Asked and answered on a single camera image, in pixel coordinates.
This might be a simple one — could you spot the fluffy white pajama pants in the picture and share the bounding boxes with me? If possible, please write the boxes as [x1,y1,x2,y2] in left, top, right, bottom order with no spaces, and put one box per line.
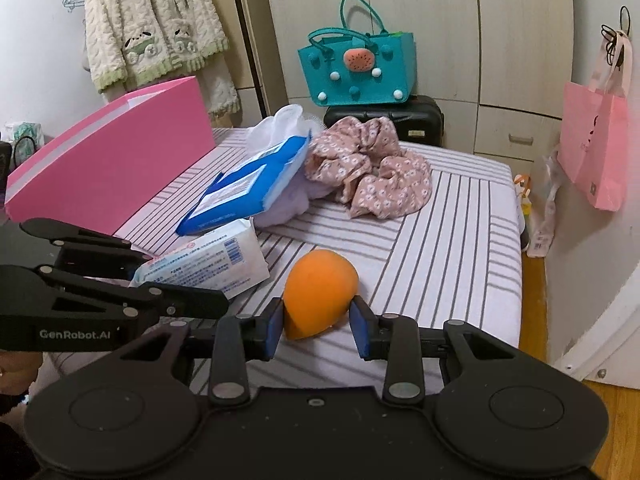
[196,54,241,119]

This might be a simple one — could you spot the teal felt tote bag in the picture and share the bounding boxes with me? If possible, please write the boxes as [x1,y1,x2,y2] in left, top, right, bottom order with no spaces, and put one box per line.
[298,0,416,107]

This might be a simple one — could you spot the green print tissue pack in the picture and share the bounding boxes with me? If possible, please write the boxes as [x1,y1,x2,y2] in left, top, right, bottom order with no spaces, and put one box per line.
[4,120,44,161]

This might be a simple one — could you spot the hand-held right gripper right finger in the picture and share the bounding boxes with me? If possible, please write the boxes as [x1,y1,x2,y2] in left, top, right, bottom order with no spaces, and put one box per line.
[349,295,544,407]

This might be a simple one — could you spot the orange egg-shaped toy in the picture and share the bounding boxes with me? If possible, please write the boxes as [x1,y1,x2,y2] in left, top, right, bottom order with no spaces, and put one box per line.
[283,249,360,341]

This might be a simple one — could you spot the pink floral scrunchie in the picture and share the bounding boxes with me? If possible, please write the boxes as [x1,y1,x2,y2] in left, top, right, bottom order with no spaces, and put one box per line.
[304,115,434,220]

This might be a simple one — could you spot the striped tablecloth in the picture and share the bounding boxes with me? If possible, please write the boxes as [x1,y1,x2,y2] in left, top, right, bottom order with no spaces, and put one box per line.
[47,127,524,396]

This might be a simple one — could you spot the pink cardboard box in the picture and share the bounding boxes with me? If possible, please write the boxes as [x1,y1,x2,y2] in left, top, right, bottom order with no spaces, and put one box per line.
[4,76,216,239]

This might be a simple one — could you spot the fluffy white green robe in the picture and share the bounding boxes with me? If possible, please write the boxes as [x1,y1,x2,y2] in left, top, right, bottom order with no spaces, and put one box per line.
[82,0,231,94]

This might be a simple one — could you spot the white plastic bag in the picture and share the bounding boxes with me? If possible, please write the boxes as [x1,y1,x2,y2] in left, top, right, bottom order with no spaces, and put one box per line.
[244,104,319,162]

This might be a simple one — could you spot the person's left hand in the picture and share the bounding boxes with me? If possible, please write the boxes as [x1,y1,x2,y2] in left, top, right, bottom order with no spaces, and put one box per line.
[0,352,44,396]

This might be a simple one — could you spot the pink tote bag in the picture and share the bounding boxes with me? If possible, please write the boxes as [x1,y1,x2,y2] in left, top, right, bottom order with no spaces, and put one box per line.
[557,32,632,212]

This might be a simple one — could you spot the clear plastic bag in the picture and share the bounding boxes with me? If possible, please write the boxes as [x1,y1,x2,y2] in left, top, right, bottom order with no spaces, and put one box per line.
[529,149,562,259]

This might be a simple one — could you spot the beige wardrobe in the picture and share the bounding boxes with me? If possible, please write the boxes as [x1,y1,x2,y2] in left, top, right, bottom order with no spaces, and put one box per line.
[260,0,576,162]

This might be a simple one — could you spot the blue wipes pack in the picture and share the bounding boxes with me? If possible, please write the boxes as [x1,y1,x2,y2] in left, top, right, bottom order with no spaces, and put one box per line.
[176,135,312,236]

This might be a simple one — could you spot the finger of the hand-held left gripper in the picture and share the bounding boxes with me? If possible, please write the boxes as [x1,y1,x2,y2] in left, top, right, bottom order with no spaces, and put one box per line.
[19,217,152,284]
[0,264,232,329]

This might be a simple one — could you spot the black cord on hook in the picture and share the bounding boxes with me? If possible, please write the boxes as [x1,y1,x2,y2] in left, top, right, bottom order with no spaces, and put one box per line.
[599,5,632,69]

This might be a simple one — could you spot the white wipes packet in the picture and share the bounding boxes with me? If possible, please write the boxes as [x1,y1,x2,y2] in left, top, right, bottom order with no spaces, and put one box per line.
[132,219,271,299]

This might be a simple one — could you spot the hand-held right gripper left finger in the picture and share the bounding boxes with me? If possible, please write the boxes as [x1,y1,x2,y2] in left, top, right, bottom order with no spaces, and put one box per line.
[120,297,287,407]

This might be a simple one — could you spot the black suitcase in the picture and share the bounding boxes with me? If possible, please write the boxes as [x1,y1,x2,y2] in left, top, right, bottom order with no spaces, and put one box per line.
[323,93,445,149]

